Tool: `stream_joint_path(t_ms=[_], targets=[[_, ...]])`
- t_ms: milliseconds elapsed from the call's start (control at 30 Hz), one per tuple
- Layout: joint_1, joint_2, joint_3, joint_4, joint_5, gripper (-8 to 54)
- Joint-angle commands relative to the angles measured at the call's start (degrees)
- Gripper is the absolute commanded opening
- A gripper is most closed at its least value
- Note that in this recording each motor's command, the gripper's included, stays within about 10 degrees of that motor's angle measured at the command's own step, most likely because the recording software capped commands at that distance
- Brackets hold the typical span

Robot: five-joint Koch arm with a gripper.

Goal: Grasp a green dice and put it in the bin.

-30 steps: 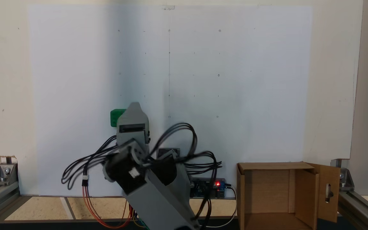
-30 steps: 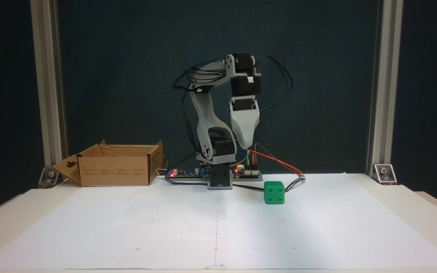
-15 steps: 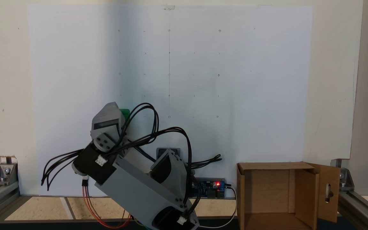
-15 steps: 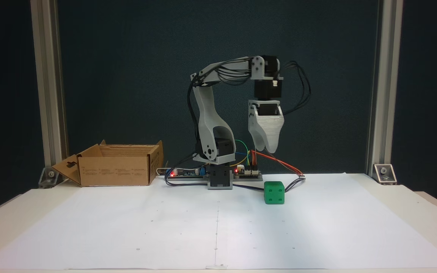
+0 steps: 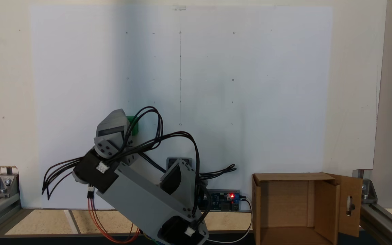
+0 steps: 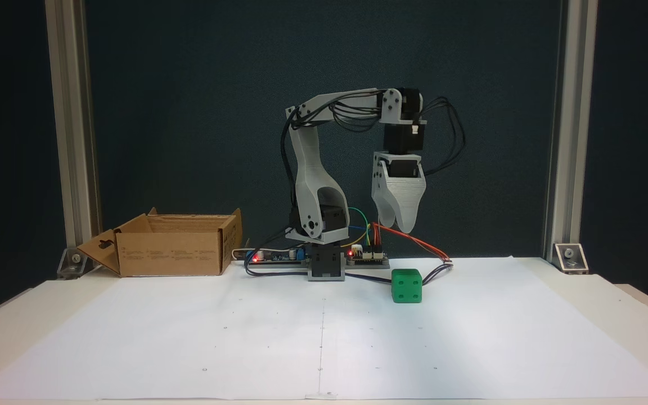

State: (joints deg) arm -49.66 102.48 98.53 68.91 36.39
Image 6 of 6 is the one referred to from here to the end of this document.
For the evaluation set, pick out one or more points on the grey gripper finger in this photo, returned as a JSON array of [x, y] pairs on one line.
[[408, 202], [381, 194]]

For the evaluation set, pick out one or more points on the green dice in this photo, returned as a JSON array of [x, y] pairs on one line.
[[406, 286]]

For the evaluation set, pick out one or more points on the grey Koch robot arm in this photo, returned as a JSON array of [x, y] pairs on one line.
[[308, 169]]

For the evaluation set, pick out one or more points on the circuit board with white connector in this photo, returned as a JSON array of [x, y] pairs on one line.
[[366, 259]]

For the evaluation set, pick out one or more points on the blue circuit board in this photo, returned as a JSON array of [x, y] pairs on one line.
[[273, 260]]

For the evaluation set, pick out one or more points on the brown cardboard box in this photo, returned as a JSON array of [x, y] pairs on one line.
[[172, 253]]

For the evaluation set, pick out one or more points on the metal corner bracket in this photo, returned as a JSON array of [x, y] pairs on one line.
[[73, 264], [571, 259]]

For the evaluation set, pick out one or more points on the aluminium frame post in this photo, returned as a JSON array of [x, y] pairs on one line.
[[574, 112], [68, 112]]

